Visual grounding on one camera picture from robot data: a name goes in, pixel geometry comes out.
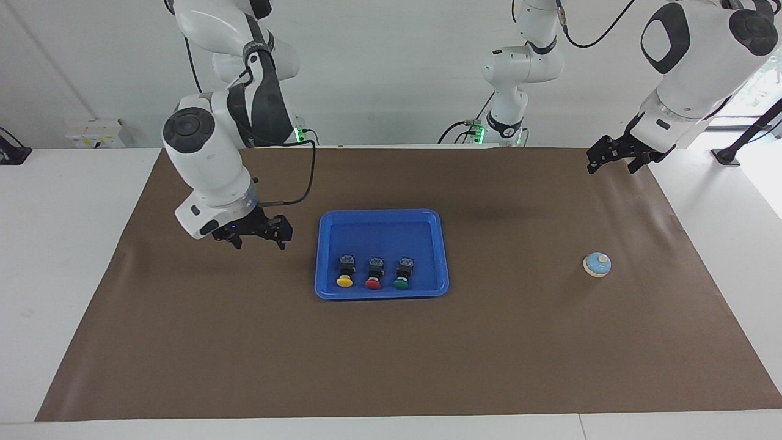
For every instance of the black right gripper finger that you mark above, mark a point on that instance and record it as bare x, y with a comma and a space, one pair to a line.
284, 229
236, 241

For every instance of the yellow push button switch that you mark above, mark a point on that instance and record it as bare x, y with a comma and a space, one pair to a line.
345, 281

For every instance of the black stand with foot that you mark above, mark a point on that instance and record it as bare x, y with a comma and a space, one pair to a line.
727, 156

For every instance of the red push button switch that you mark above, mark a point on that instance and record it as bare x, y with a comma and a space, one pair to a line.
372, 283

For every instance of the white wall socket box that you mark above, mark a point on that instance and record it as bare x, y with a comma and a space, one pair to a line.
98, 135

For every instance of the green push button switch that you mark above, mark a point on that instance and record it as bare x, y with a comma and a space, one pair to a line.
401, 283

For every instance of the bright glass window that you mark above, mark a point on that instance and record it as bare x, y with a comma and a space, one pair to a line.
767, 85

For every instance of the brown paper table mat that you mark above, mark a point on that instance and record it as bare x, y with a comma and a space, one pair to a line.
427, 354

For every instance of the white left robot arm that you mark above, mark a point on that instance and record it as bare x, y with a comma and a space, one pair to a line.
696, 73

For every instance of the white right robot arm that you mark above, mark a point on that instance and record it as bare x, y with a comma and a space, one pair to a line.
208, 165

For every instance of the small blue white knob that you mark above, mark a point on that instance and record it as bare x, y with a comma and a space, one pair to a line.
597, 265

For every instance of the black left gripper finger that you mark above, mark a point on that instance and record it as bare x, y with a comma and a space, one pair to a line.
600, 151
638, 162

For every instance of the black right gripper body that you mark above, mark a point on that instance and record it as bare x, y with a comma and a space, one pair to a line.
253, 223

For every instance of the blue plastic tray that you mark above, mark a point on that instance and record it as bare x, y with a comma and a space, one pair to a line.
382, 235

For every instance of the black clamp mount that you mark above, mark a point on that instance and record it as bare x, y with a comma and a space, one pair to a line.
13, 154

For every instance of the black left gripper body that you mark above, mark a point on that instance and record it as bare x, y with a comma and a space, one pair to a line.
635, 150

